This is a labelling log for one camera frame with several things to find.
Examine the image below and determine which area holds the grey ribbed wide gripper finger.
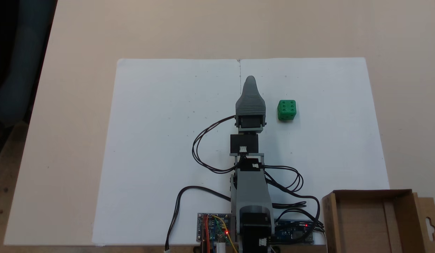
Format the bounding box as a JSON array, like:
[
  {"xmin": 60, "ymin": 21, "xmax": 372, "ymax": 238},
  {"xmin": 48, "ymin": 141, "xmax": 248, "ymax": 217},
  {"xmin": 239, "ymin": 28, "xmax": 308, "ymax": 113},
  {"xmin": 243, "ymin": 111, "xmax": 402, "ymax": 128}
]
[{"xmin": 235, "ymin": 76, "xmax": 267, "ymax": 116}]

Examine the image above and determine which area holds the green die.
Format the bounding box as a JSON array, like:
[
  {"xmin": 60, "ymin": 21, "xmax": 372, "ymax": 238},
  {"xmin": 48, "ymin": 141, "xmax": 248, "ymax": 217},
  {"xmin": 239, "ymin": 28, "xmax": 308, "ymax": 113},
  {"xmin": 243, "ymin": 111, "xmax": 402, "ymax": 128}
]
[{"xmin": 277, "ymin": 100, "xmax": 297, "ymax": 121}]

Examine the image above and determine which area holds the white paper sheet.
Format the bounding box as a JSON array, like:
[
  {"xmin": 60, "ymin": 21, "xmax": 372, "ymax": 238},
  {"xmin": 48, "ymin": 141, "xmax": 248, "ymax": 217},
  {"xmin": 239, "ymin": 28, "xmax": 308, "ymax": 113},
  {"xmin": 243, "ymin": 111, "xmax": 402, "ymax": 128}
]
[
  {"xmin": 238, "ymin": 57, "xmax": 390, "ymax": 246},
  {"xmin": 92, "ymin": 58, "xmax": 241, "ymax": 246}
]

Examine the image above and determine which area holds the blue circuit board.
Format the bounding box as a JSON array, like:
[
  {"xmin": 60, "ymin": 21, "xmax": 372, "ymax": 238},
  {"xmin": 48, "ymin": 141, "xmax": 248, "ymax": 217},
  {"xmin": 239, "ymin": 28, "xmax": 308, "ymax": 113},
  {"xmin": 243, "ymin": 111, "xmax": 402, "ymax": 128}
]
[{"xmin": 274, "ymin": 220, "xmax": 315, "ymax": 245}]

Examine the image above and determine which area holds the brown cardboard box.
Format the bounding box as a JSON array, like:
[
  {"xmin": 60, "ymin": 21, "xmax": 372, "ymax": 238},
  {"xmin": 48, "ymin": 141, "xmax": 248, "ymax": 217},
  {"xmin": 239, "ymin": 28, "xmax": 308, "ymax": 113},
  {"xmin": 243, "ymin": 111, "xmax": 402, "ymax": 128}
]
[{"xmin": 321, "ymin": 189, "xmax": 435, "ymax": 253}]

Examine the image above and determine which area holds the black looped servo cable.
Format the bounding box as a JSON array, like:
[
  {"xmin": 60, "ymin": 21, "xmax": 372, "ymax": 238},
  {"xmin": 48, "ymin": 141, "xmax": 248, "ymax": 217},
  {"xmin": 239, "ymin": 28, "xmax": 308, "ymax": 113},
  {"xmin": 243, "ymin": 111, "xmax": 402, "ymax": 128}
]
[{"xmin": 191, "ymin": 115, "xmax": 244, "ymax": 174}]

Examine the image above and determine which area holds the black power cable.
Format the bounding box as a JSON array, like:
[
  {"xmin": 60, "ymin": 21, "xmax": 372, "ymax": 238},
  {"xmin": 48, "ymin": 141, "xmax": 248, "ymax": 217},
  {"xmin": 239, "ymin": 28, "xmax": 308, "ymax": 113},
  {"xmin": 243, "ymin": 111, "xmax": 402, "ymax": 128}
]
[{"xmin": 164, "ymin": 186, "xmax": 232, "ymax": 252}]

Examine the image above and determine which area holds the black servo cable bundle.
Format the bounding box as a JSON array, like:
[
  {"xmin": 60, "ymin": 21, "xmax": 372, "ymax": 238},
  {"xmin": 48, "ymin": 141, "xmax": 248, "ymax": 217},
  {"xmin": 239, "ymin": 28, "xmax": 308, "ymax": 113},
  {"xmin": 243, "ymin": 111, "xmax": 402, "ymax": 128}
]
[{"xmin": 261, "ymin": 164, "xmax": 325, "ymax": 244}]

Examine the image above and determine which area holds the circuit board with coloured wires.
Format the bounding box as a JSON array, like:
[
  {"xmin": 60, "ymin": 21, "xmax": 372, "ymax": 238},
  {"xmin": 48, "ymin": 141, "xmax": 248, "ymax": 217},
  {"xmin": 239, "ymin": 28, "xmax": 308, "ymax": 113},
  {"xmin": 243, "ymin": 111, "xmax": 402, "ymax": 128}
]
[{"xmin": 197, "ymin": 213, "xmax": 236, "ymax": 244}]

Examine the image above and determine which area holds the yellow wire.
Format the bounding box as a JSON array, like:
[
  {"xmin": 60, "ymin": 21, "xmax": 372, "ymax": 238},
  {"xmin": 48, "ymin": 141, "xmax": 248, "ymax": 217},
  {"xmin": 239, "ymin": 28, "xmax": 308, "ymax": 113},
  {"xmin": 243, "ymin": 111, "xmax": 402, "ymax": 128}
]
[{"xmin": 212, "ymin": 215, "xmax": 239, "ymax": 253}]

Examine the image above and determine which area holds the orange wire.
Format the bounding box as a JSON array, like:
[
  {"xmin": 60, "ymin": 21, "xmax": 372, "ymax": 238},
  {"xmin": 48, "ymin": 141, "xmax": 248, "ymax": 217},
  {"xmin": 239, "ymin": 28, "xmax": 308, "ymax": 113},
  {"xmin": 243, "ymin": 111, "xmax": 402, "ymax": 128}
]
[{"xmin": 202, "ymin": 215, "xmax": 212, "ymax": 253}]

